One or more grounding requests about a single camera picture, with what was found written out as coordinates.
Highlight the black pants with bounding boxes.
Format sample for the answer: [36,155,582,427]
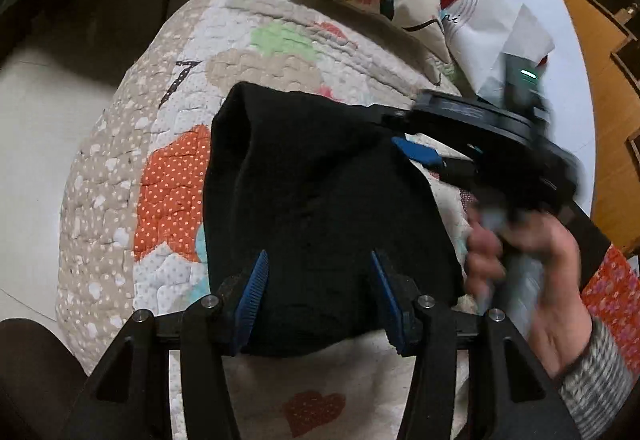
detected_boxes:
[203,82,462,359]

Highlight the grey striped sleeve forearm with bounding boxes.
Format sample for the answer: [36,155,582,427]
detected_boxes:
[559,317,634,439]

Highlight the person's right hand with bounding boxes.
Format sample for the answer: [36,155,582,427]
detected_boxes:
[464,208,592,378]

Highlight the heart-patterned quilt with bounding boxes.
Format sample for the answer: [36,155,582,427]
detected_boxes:
[56,0,465,439]

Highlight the white paper shopping bag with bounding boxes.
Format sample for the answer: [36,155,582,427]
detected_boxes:
[440,0,555,96]

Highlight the wooden staircase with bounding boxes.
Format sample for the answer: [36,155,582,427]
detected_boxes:
[564,0,639,253]

